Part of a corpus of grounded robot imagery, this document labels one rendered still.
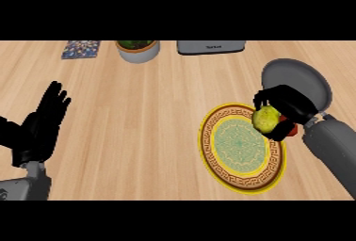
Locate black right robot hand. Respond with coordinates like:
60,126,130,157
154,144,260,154
252,84,321,142

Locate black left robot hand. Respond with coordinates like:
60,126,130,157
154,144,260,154
0,80,74,169

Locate yellow-green pear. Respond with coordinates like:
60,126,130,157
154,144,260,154
252,104,283,135

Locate grey frying pan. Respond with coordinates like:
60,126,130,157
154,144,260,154
260,57,334,114

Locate yellow patterned plate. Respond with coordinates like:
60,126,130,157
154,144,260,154
198,103,289,196

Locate red object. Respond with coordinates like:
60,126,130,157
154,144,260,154
277,115,299,137

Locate grey appliance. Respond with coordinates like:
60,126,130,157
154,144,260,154
176,40,249,56

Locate blue patterned coaster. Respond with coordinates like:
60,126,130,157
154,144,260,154
60,40,102,60

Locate white potted plant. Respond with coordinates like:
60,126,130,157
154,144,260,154
114,40,161,65

